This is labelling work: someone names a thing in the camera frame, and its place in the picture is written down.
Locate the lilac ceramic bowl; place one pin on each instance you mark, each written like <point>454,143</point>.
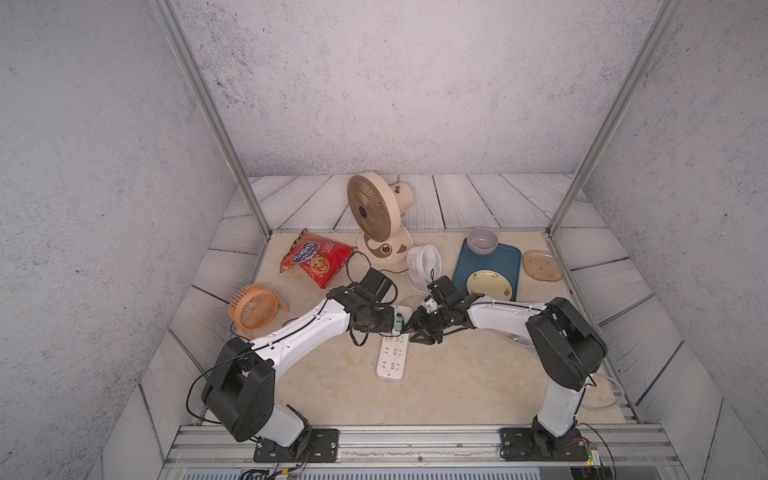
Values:
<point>482,241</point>

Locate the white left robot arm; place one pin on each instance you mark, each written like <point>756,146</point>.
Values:
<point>240,387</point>

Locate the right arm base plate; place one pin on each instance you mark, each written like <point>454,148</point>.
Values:
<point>536,443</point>

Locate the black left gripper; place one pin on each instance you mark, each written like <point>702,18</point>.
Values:
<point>388,325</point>

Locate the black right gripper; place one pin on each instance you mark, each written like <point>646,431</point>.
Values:
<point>420,327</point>

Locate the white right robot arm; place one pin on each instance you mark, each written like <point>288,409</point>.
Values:
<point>569,349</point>

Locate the red candy bag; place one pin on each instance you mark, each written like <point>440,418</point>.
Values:
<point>320,257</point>

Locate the small orange fan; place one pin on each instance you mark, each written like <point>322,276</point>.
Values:
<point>254,307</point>

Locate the white power strip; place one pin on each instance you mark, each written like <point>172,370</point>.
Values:
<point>392,358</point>

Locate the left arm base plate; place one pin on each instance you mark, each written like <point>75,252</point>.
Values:
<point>313,445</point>

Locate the small white fan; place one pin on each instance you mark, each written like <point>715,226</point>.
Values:
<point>424,266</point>

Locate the beige desk fan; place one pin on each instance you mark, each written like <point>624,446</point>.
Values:
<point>378,208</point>

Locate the pale yellow painted plate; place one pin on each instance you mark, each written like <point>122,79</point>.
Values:
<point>491,284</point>

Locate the teal plastic tray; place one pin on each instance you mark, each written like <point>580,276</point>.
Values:
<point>505,260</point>

